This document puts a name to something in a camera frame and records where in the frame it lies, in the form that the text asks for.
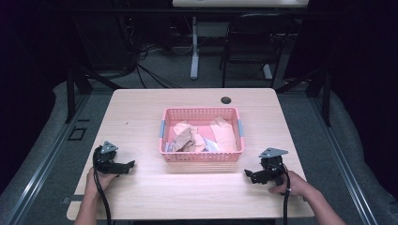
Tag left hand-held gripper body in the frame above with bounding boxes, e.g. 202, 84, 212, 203
93, 141, 126, 175

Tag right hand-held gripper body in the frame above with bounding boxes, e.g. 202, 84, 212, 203
255, 146, 290, 186

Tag person's left hand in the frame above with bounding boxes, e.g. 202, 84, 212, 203
85, 167, 120, 197

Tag person's right hand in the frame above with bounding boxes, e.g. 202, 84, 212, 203
268, 170, 312, 199

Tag peach orange sock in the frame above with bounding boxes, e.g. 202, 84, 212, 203
209, 115, 238, 153

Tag pink plastic basket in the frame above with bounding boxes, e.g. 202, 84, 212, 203
158, 107, 246, 163

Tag light blue cloth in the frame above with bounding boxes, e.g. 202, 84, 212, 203
202, 138, 220, 154

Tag beige brown sock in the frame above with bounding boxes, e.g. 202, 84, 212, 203
172, 127, 198, 153

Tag pale pink sock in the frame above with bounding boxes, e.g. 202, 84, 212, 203
173, 121, 198, 135

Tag black metal stand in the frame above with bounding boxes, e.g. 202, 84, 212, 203
275, 65, 333, 128
64, 64, 125, 125

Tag black folding chair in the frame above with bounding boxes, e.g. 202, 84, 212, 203
219, 12, 297, 89

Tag white desk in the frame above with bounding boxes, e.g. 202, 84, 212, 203
172, 0, 310, 81

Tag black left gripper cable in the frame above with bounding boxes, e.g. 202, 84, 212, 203
92, 149, 113, 225

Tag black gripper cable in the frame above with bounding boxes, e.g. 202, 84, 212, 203
280, 163, 292, 225
92, 149, 113, 225

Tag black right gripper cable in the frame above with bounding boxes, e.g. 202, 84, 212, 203
280, 163, 292, 225

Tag aluminium floor rail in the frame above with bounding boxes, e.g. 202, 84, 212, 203
6, 93, 90, 225
308, 93, 379, 225

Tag black floor cables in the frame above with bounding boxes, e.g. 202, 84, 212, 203
125, 18, 195, 89

